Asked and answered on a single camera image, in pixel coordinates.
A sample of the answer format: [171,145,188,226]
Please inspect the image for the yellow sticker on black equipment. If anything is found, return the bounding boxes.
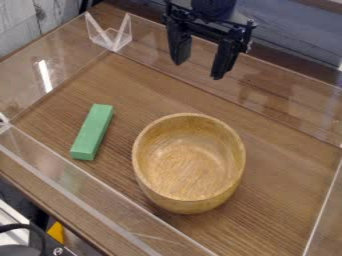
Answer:
[47,222,65,244]

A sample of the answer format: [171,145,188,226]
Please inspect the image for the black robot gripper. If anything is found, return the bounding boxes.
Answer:
[163,0,256,80]

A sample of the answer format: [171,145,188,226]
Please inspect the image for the clear acrylic tray walls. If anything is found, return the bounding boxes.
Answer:
[0,4,342,256]

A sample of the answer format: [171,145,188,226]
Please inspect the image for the brown wooden bowl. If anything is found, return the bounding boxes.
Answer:
[131,113,246,214]

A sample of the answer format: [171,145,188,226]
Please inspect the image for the clear acrylic corner bracket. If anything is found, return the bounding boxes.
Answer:
[84,12,132,52]

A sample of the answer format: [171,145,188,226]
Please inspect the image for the black cable at bottom left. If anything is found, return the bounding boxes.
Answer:
[0,223,48,256]

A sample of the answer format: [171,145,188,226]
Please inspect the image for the green rectangular block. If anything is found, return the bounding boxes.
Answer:
[69,104,114,161]

